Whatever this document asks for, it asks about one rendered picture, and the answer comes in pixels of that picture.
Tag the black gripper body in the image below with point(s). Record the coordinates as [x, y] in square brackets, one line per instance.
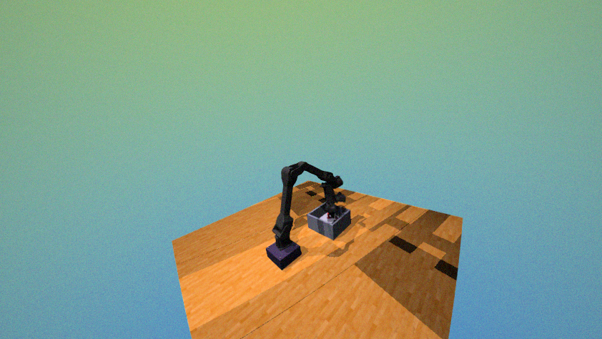
[330, 199]

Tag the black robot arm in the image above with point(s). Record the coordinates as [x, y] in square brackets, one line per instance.
[283, 223]

